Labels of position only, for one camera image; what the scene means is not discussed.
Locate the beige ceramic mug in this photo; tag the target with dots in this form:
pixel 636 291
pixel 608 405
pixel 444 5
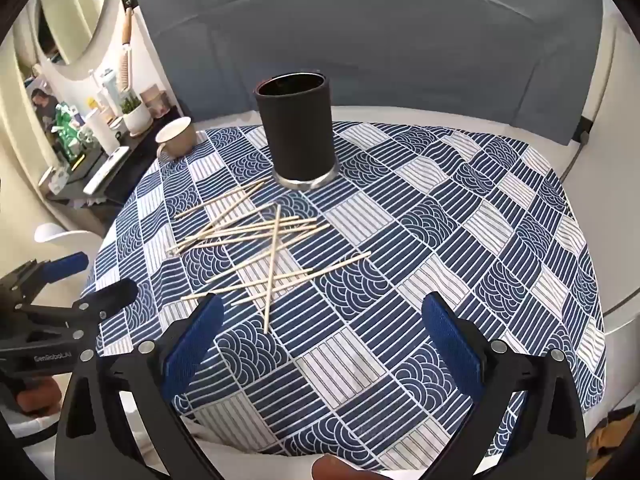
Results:
pixel 176 139

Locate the blue patterned tablecloth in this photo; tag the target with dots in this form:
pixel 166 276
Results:
pixel 346 367

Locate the black cylindrical utensil holder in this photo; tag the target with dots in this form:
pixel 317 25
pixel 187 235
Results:
pixel 296 116

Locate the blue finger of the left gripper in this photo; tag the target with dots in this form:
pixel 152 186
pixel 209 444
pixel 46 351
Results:
pixel 57 270

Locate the white paper roll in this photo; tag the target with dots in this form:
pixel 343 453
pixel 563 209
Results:
pixel 102 132

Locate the wooden chopstick long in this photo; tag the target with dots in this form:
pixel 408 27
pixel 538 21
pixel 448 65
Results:
pixel 305 279

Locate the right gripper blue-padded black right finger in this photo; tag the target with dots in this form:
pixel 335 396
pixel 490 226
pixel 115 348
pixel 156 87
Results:
pixel 548 438

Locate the person's right hand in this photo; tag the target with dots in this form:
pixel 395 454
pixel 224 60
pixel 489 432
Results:
pixel 329 467

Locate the white potted green plant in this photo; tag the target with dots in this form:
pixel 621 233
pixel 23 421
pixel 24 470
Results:
pixel 137 116

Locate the pink lidded jar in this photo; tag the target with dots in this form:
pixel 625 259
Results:
pixel 156 101

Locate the wooden chopstick short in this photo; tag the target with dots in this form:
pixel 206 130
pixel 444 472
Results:
pixel 233 191

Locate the wooden chopstick vertical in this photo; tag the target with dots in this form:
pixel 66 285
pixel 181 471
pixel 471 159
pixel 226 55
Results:
pixel 271 268

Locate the wooden handled brush hanging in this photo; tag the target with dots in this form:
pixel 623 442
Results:
pixel 124 77

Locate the person's left hand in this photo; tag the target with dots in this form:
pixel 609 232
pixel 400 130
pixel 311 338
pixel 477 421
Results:
pixel 42 398

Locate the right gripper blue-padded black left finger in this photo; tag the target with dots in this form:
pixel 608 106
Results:
pixel 94 439

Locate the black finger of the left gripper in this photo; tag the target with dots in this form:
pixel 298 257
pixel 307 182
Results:
pixel 107 301

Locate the grey fabric backdrop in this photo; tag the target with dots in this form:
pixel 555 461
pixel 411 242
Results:
pixel 525 63

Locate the round wall mirror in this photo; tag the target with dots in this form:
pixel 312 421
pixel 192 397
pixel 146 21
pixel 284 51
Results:
pixel 82 31

